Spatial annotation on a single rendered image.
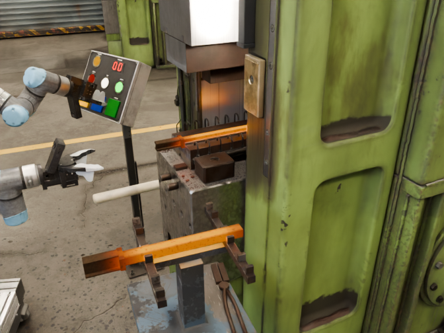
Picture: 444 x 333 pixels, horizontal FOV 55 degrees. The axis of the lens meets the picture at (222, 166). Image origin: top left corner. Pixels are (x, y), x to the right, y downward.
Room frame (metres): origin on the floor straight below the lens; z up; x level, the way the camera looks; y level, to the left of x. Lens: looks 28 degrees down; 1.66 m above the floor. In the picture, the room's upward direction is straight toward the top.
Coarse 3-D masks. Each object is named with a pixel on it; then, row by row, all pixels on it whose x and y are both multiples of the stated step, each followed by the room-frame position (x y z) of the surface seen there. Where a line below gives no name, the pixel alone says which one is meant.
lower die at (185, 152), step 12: (180, 132) 1.57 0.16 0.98; (192, 132) 1.55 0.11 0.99; (204, 132) 1.54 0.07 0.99; (240, 132) 1.52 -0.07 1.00; (192, 144) 1.43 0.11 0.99; (204, 144) 1.43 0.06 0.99; (216, 144) 1.43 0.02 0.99; (228, 144) 1.44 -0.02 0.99; (240, 144) 1.47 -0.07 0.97; (180, 156) 1.48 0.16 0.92; (192, 156) 1.38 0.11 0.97; (240, 156) 1.47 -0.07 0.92; (192, 168) 1.38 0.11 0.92
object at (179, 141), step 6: (240, 126) 1.56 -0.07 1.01; (246, 126) 1.56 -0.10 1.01; (210, 132) 1.50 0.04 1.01; (216, 132) 1.50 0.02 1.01; (222, 132) 1.50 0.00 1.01; (228, 132) 1.51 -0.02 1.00; (234, 132) 1.52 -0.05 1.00; (174, 138) 1.44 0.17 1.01; (180, 138) 1.44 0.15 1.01; (186, 138) 1.45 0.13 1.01; (192, 138) 1.45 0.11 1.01; (198, 138) 1.46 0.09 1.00; (156, 144) 1.40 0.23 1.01; (162, 144) 1.40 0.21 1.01; (168, 144) 1.42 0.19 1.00; (174, 144) 1.43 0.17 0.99; (180, 144) 1.43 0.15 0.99; (162, 150) 1.40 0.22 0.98
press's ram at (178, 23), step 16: (160, 0) 1.59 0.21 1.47; (176, 0) 1.43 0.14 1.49; (192, 0) 1.34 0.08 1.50; (208, 0) 1.36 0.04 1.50; (224, 0) 1.38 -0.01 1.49; (160, 16) 1.60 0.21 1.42; (176, 16) 1.44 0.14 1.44; (192, 16) 1.34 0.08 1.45; (208, 16) 1.36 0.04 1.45; (224, 16) 1.38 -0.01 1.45; (176, 32) 1.45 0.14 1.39; (192, 32) 1.34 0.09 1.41; (208, 32) 1.36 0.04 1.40; (224, 32) 1.38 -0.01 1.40
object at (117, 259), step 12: (228, 228) 0.91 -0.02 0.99; (240, 228) 0.91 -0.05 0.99; (168, 240) 0.86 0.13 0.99; (180, 240) 0.86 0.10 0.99; (192, 240) 0.86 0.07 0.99; (204, 240) 0.87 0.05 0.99; (216, 240) 0.88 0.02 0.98; (108, 252) 0.80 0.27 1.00; (120, 252) 0.81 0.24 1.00; (132, 252) 0.82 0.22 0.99; (144, 252) 0.82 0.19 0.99; (156, 252) 0.82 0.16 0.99; (168, 252) 0.83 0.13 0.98; (84, 264) 0.76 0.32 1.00; (96, 264) 0.78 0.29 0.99; (108, 264) 0.79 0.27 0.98; (120, 264) 0.78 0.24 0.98
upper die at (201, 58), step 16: (176, 48) 1.46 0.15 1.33; (192, 48) 1.39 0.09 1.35; (208, 48) 1.41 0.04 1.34; (224, 48) 1.44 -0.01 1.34; (240, 48) 1.46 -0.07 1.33; (176, 64) 1.46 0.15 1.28; (192, 64) 1.39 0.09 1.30; (208, 64) 1.41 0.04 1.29; (224, 64) 1.44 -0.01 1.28; (240, 64) 1.46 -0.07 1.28
